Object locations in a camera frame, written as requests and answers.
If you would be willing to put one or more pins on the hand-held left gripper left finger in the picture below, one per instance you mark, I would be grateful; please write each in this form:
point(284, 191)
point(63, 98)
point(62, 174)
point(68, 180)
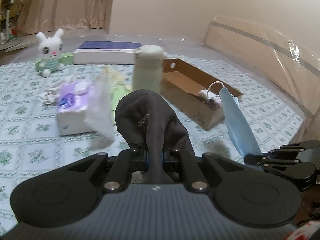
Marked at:
point(125, 165)

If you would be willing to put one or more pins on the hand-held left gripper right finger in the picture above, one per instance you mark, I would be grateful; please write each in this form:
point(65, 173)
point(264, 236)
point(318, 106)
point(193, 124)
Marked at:
point(186, 167)

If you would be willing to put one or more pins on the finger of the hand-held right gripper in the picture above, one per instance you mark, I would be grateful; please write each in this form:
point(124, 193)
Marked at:
point(300, 146)
point(262, 160)

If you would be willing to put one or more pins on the blue face mask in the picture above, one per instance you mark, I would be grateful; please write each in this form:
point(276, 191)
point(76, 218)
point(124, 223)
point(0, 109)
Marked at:
point(237, 120)

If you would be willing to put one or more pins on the dark grey sock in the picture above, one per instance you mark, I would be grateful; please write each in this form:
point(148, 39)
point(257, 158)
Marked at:
point(150, 120)

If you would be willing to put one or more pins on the brown sheer scrunchie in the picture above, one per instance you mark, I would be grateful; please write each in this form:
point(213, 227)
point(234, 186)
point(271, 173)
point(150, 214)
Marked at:
point(211, 102)

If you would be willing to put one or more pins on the light green cloth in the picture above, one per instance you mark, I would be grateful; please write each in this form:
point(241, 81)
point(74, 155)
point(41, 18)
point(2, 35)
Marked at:
point(120, 92)

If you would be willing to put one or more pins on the brown cardboard box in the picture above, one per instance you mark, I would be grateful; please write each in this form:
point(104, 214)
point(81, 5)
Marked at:
point(185, 80)

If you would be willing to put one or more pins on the yellow towel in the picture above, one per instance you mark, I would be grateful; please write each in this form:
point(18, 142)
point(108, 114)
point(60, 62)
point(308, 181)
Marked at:
point(113, 76)

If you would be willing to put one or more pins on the white socks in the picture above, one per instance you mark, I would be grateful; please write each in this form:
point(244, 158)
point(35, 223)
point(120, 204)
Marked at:
point(50, 96)

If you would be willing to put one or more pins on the purple white tissue pack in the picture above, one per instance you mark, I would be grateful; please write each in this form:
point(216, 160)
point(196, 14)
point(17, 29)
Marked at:
point(72, 115)

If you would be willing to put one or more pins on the cream thermos bottle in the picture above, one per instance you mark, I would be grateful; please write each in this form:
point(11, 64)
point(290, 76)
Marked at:
point(147, 72)

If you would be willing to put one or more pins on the green floral printed cloth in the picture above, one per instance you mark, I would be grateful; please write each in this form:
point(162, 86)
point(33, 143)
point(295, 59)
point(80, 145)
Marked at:
point(25, 150)

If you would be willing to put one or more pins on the white gift box blue lid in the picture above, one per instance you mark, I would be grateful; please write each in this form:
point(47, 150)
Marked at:
point(107, 55)

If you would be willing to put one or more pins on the plastic wrapped headboard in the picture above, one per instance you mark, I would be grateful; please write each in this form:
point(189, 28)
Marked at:
point(250, 45)

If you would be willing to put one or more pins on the green tissue box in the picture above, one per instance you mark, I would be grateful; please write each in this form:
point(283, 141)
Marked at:
point(68, 58)

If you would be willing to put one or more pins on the white bunny plush toy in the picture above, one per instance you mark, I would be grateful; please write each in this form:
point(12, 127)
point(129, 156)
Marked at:
point(50, 50)

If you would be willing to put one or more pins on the beige curtain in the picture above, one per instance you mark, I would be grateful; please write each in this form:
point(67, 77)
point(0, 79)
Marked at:
point(70, 2)

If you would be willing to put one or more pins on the wooden bookshelf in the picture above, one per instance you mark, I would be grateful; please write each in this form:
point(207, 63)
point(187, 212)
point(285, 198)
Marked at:
point(6, 17)

